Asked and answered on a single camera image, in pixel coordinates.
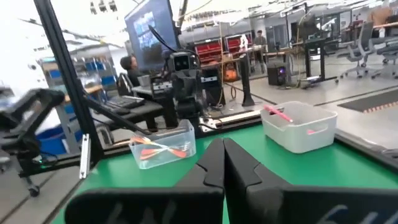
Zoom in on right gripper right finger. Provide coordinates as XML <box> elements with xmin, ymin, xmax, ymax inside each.
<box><xmin>224</xmin><ymin>138</ymin><xmax>289</xmax><ymax>224</ymax></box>

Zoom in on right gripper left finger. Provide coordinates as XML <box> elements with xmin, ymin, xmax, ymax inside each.
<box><xmin>175</xmin><ymin>139</ymin><xmax>225</xmax><ymax>191</ymax></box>

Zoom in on orange items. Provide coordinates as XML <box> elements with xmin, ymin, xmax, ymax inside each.
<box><xmin>129</xmin><ymin>136</ymin><xmax>188</xmax><ymax>159</ymax></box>

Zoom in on clear plastic bin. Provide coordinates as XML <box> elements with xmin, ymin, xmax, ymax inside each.
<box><xmin>128</xmin><ymin>119</ymin><xmax>197</xmax><ymax>170</ymax></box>

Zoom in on red storage bin rack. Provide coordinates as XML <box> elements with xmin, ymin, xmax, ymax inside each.
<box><xmin>194</xmin><ymin>34</ymin><xmax>254</xmax><ymax>63</ymax></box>

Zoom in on orange round object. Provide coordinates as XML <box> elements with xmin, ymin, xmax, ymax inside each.
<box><xmin>223</xmin><ymin>63</ymin><xmax>239</xmax><ymax>83</ymax></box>

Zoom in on person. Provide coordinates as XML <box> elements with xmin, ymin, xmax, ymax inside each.
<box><xmin>368</xmin><ymin>4</ymin><xmax>393</xmax><ymax>27</ymax></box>
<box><xmin>119</xmin><ymin>55</ymin><xmax>141</xmax><ymax>88</ymax></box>
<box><xmin>252</xmin><ymin>29</ymin><xmax>268</xmax><ymax>74</ymax></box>

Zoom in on large display screen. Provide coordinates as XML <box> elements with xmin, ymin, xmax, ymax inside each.
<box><xmin>124</xmin><ymin>0</ymin><xmax>180</xmax><ymax>72</ymax></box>

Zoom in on white plastic bin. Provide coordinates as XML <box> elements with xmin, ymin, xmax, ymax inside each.
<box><xmin>260</xmin><ymin>100</ymin><xmax>338</xmax><ymax>154</ymax></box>

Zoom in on green table mat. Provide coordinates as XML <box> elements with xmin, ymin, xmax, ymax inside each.
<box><xmin>51</xmin><ymin>124</ymin><xmax>398</xmax><ymax>224</ymax></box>

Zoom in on thin black diagonal brace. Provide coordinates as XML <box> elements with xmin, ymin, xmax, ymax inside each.
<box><xmin>83</xmin><ymin>98</ymin><xmax>152</xmax><ymax>135</ymax></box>

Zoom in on black computer tower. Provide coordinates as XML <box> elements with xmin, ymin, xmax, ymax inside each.
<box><xmin>267</xmin><ymin>63</ymin><xmax>289</xmax><ymax>86</ymax></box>

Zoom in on black standing desk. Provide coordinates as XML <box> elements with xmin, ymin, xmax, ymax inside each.
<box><xmin>298</xmin><ymin>12</ymin><xmax>339</xmax><ymax>90</ymax></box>

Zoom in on black orange-edged floor mat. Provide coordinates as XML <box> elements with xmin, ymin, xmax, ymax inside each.
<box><xmin>337</xmin><ymin>88</ymin><xmax>398</xmax><ymax>114</ymax></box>

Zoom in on black rolling cart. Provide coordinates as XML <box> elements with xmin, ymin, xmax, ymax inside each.
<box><xmin>0</xmin><ymin>88</ymin><xmax>66</xmax><ymax>200</ymax></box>

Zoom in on grey office chair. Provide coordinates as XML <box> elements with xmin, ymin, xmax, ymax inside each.
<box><xmin>337</xmin><ymin>21</ymin><xmax>377</xmax><ymax>82</ymax></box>
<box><xmin>371</xmin><ymin>35</ymin><xmax>398</xmax><ymax>79</ymax></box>

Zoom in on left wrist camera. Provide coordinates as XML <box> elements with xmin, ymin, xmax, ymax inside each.
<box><xmin>172</xmin><ymin>51</ymin><xmax>200</xmax><ymax>75</ymax></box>

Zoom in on black floor post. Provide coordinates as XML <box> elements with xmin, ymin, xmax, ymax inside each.
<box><xmin>238</xmin><ymin>52</ymin><xmax>256</xmax><ymax>107</ymax></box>

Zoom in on black diagonal frame strut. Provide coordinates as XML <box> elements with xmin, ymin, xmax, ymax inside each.
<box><xmin>32</xmin><ymin>0</ymin><xmax>105</xmax><ymax>164</ymax></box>

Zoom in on white metal bracket plate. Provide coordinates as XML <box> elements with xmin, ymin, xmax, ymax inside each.
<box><xmin>79</xmin><ymin>133</ymin><xmax>91</xmax><ymax>180</ymax></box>

